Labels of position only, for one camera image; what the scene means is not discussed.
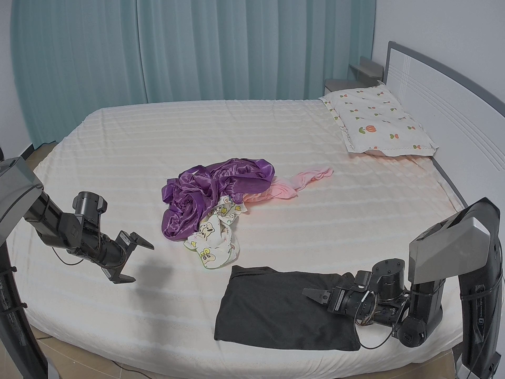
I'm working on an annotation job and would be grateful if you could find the blue-green curtain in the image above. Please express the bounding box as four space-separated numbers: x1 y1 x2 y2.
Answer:
11 0 138 145
136 0 377 103

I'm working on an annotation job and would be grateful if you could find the white printed pillow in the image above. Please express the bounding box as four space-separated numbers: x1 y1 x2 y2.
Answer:
319 81 439 158

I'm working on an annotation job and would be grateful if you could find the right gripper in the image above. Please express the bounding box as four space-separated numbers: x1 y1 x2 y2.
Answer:
320 285 375 317

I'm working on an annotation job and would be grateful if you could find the grey bedside table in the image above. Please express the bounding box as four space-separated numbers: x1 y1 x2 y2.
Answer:
324 56 384 94

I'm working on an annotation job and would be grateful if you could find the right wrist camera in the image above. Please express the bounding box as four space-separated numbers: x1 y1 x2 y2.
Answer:
354 270 373 291

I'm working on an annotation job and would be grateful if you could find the pink garment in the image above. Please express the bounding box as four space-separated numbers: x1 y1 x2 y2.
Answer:
243 167 334 203

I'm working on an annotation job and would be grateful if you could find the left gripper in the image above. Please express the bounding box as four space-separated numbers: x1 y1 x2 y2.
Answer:
79 231 155 284

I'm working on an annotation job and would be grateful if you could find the black cable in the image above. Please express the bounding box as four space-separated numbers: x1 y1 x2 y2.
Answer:
51 247 85 266
353 318 399 350

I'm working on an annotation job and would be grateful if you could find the bed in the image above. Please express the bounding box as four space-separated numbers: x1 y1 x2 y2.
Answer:
8 40 505 374

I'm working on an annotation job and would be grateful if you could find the white printed garment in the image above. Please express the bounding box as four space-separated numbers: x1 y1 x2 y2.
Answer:
183 196 248 269

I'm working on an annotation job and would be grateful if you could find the purple satin garment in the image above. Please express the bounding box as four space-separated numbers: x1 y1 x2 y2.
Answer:
161 157 275 241

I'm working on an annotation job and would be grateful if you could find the black T-shirt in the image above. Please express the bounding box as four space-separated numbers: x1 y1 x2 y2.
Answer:
214 266 361 351

